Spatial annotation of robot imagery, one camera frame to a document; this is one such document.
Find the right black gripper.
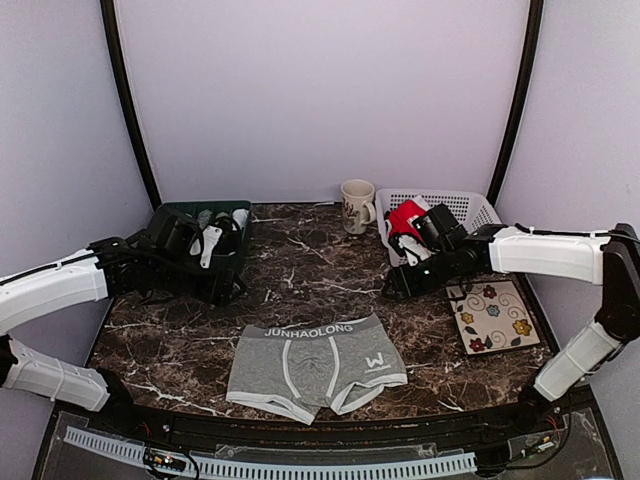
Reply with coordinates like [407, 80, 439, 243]
[381, 246, 458, 302]

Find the grey underwear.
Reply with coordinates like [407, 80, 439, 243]
[226, 314, 408, 425]

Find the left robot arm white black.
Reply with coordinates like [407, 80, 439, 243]
[1, 206, 250, 436]

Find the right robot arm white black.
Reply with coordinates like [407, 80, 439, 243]
[383, 199, 639, 434]

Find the red underwear in basket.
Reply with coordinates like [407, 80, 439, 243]
[386, 199, 429, 248]

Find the white rolled cloth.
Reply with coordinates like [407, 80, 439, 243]
[232, 209, 250, 230]

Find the green divided organizer tray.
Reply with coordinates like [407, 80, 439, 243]
[140, 200, 251, 276]

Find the cream floral mug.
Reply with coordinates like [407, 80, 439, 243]
[341, 179, 376, 235]

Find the floral square coaster tile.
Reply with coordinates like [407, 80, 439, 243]
[446, 281, 541, 356]

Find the white plastic basket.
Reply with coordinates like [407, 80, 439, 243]
[375, 188, 501, 267]

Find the small green circuit board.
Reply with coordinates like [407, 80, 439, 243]
[143, 449, 187, 474]

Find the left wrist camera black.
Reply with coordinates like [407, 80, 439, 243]
[190, 210, 243, 269]

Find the black front rail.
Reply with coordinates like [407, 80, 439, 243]
[59, 384, 596, 451]

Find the white slotted cable duct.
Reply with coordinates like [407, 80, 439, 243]
[63, 427, 477, 479]

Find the left black frame post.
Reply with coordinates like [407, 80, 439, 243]
[100, 0, 162, 209]

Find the black frame post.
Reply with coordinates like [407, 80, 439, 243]
[486, 0, 544, 207]
[100, 0, 162, 209]

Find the right black frame post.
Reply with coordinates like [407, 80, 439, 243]
[486, 0, 544, 207]

